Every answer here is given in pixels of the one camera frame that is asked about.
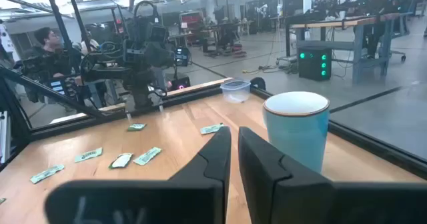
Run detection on black device blue lights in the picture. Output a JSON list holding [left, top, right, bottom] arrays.
[[173, 46, 191, 67]]

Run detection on black aluminium table frame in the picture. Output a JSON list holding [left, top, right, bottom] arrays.
[[0, 0, 427, 181]]

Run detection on small black box pink light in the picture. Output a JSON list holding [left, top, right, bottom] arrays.
[[168, 75, 191, 92]]

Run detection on teal ceramic mug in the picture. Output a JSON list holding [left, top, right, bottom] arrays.
[[262, 91, 331, 175]]

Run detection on red tool cabinet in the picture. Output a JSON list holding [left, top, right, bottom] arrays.
[[179, 12, 204, 28]]

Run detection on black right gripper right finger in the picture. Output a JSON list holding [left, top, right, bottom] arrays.
[[238, 126, 334, 224]]

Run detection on black computer tower green lights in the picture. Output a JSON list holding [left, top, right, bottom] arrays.
[[298, 46, 333, 82]]

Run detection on clear plastic container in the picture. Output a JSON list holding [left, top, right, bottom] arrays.
[[220, 79, 252, 104]]

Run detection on yellow floor cable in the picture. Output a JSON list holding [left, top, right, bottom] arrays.
[[242, 67, 268, 75]]

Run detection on person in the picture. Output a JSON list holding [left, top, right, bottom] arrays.
[[81, 30, 100, 57], [23, 26, 83, 101]]

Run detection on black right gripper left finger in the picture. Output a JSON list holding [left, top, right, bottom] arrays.
[[168, 126, 233, 224]]

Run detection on wooden top steel workbench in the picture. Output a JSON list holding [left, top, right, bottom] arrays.
[[285, 12, 413, 85]]

